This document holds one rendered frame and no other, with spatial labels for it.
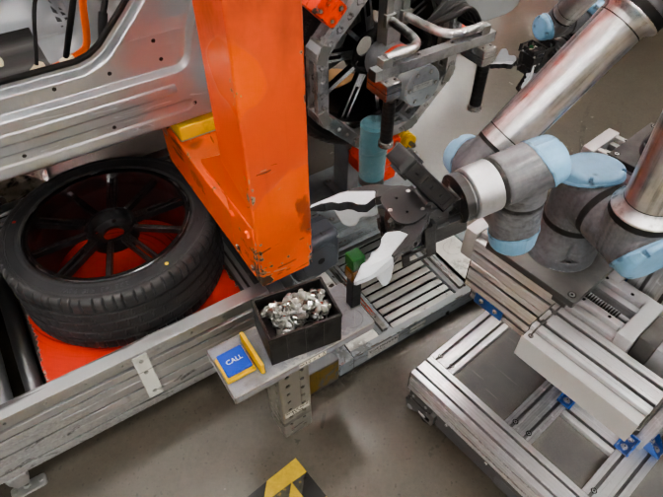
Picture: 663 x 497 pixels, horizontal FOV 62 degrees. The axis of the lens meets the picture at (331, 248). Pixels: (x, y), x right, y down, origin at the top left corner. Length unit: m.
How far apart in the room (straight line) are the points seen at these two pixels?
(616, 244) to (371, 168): 0.90
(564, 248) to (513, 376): 0.68
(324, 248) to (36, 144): 0.88
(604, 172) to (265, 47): 0.67
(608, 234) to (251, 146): 0.72
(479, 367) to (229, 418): 0.82
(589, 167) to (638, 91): 2.59
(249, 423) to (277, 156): 0.97
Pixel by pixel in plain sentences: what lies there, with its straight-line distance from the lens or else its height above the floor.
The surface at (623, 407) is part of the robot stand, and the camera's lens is 1.23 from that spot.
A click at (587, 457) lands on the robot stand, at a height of 0.21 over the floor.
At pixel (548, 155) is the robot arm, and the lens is 0.81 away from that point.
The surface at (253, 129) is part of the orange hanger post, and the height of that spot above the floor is 1.03.
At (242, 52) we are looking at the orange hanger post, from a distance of 1.10.
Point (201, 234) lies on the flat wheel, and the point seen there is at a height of 0.50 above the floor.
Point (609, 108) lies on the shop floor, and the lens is 3.49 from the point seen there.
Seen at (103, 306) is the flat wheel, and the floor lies 0.48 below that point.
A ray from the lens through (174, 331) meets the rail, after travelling 1.65.
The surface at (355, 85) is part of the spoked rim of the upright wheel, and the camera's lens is 1.88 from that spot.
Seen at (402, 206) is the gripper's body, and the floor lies 1.21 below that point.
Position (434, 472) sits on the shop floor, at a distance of 1.85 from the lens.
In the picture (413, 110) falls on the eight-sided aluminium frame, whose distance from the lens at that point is 1.97.
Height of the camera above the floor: 1.70
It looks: 47 degrees down
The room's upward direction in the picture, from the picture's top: straight up
